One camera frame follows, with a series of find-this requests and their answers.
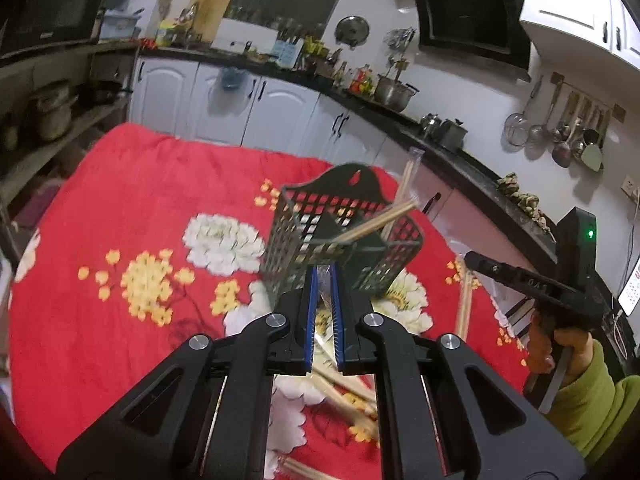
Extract chopstick pair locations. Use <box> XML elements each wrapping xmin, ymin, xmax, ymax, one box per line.
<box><xmin>314</xmin><ymin>266</ymin><xmax>336</xmax><ymax>363</ymax></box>

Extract blue plastic container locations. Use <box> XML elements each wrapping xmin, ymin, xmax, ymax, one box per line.
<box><xmin>99</xmin><ymin>11</ymin><xmax>140</xmax><ymax>41</ymax></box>

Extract small steel kettle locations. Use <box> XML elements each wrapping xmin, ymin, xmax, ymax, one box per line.
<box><xmin>420</xmin><ymin>113</ymin><xmax>442</xmax><ymax>138</ymax></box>

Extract white smartphone with QR code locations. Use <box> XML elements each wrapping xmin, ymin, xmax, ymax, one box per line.
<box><xmin>618</xmin><ymin>258</ymin><xmax>640</xmax><ymax>316</ymax></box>

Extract white upper cabinet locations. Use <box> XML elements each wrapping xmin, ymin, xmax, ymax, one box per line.
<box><xmin>520</xmin><ymin>0</ymin><xmax>639</xmax><ymax>68</ymax></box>

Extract black microwave oven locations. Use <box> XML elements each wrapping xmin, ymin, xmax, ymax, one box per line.
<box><xmin>1</xmin><ymin>0</ymin><xmax>103</xmax><ymax>56</ymax></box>

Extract steel stock pot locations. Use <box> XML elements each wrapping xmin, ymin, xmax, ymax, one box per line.
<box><xmin>373</xmin><ymin>75</ymin><xmax>420</xmax><ymax>113</ymax></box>

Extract green sleeved right forearm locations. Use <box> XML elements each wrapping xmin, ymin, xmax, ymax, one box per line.
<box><xmin>546</xmin><ymin>340</ymin><xmax>639</xmax><ymax>467</ymax></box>

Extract hanging pot lid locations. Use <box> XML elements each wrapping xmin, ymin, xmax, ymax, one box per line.
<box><xmin>334</xmin><ymin>15</ymin><xmax>370</xmax><ymax>50</ymax></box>

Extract blue plastic bag on cabinet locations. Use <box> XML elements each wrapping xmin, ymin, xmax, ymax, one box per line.
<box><xmin>220</xmin><ymin>66</ymin><xmax>248</xmax><ymax>92</ymax></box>

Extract red floral blanket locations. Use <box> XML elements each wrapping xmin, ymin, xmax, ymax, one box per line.
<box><xmin>9</xmin><ymin>124</ymin><xmax>527</xmax><ymax>479</ymax></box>

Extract ginger roots on counter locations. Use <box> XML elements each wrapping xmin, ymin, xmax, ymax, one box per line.
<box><xmin>497</xmin><ymin>172</ymin><xmax>551</xmax><ymax>233</ymax></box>

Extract old pot on shelf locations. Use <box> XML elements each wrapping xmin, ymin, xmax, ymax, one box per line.
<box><xmin>30</xmin><ymin>79</ymin><xmax>77</xmax><ymax>142</ymax></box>

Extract wooden chopstick on blanket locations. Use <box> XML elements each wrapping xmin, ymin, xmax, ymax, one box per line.
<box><xmin>454</xmin><ymin>261</ymin><xmax>473</xmax><ymax>340</ymax></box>
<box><xmin>457</xmin><ymin>270</ymin><xmax>474</xmax><ymax>340</ymax></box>

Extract wooden storage shelf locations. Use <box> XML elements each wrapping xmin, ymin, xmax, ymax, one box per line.
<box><xmin>1</xmin><ymin>40</ymin><xmax>139</xmax><ymax>268</ymax></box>

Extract hanging white spatula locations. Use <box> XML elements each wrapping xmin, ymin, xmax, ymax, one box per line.
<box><xmin>580</xmin><ymin>110</ymin><xmax>612</xmax><ymax>172</ymax></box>

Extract black device with green light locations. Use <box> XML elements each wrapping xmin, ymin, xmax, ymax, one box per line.
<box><xmin>555</xmin><ymin>207</ymin><xmax>597</xmax><ymax>292</ymax></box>

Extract dark green utensil basket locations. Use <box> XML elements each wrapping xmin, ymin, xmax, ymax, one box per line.
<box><xmin>259</xmin><ymin>162</ymin><xmax>423</xmax><ymax>301</ymax></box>

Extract white lower cabinets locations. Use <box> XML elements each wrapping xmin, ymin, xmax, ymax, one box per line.
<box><xmin>127</xmin><ymin>54</ymin><xmax>482</xmax><ymax>221</ymax></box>

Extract hanging steel strainer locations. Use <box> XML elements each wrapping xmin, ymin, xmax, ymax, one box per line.
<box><xmin>502</xmin><ymin>76</ymin><xmax>544</xmax><ymax>148</ymax></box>

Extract small lidded steel pot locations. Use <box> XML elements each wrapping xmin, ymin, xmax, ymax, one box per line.
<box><xmin>434</xmin><ymin>118</ymin><xmax>468</xmax><ymax>153</ymax></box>

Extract blue knife block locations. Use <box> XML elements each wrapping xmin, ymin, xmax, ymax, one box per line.
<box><xmin>271</xmin><ymin>38</ymin><xmax>304</xmax><ymax>70</ymax></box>

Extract hanging steel ladle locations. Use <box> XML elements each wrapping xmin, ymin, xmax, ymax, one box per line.
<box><xmin>528</xmin><ymin>82</ymin><xmax>563</xmax><ymax>144</ymax></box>

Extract black range hood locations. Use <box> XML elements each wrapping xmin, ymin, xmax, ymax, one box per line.
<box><xmin>416</xmin><ymin>0</ymin><xmax>532</xmax><ymax>81</ymax></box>

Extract person's right hand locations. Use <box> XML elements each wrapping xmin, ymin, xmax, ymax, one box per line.
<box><xmin>525</xmin><ymin>309</ymin><xmax>597</xmax><ymax>388</ymax></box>

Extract wooden cutting board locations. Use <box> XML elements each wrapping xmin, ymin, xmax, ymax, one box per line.
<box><xmin>186</xmin><ymin>0</ymin><xmax>231</xmax><ymax>44</ymax></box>

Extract wooden chopstick in basket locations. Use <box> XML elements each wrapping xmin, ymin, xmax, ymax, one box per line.
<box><xmin>381</xmin><ymin>159</ymin><xmax>416</xmax><ymax>242</ymax></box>
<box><xmin>330</xmin><ymin>198</ymin><xmax>418</xmax><ymax>244</ymax></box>

